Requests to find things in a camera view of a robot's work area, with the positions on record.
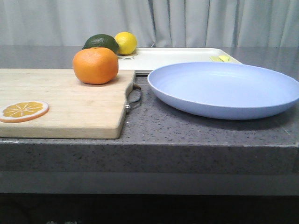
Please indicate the light blue plate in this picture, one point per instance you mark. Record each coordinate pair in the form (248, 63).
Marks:
(224, 90)

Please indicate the orange fruit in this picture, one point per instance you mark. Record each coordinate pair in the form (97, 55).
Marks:
(95, 65)

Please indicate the cream white tray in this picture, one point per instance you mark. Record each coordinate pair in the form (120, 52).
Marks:
(144, 60)

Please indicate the wooden cutting board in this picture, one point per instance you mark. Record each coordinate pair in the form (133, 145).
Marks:
(77, 110)

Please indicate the yellow lemon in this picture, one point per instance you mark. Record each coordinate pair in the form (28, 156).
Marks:
(127, 43)

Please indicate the green lime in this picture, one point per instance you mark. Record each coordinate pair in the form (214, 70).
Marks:
(102, 40)

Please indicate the white curtain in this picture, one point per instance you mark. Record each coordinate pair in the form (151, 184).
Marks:
(155, 23)

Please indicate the orange slice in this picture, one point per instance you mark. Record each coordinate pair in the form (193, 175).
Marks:
(23, 111)

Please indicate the metal cutting board handle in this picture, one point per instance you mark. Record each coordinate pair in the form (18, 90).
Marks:
(135, 98)

